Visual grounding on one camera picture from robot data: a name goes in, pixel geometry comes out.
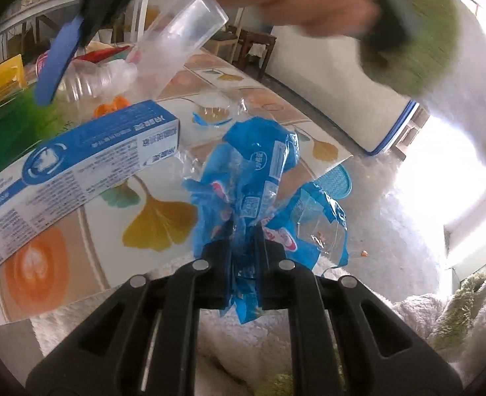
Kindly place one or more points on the white mattress blue edge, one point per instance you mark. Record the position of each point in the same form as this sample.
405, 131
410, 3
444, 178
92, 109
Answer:
326, 73

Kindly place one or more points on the blue plastic mesh basket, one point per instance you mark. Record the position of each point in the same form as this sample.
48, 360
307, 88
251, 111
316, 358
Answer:
336, 182

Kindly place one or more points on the dark wooden stool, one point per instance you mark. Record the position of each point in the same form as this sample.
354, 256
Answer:
252, 44

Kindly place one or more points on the white metal shelf table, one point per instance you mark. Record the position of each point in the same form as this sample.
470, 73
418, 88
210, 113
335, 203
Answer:
43, 7

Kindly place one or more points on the green label plastic bottle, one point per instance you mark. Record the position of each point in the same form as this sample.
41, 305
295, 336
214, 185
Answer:
24, 125

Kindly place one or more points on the yellow carton box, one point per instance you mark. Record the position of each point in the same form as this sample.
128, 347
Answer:
12, 77

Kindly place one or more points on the blue white toothpaste box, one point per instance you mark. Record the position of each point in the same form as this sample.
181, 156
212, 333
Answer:
64, 173

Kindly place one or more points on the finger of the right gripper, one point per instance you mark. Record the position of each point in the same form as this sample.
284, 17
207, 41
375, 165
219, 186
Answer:
58, 59

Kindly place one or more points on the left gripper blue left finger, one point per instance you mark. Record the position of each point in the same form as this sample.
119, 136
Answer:
142, 339

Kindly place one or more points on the orange peel on table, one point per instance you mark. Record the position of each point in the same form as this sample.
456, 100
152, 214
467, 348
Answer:
118, 103

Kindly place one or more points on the green sleeve forearm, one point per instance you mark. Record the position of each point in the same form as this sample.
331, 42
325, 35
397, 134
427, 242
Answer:
411, 45

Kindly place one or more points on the blue plastic snack bag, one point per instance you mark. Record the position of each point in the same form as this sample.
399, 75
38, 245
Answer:
238, 190

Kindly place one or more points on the clear plastic tray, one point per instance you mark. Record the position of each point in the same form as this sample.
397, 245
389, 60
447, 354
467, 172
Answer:
182, 27

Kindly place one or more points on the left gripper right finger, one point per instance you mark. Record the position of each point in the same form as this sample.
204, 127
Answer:
344, 339

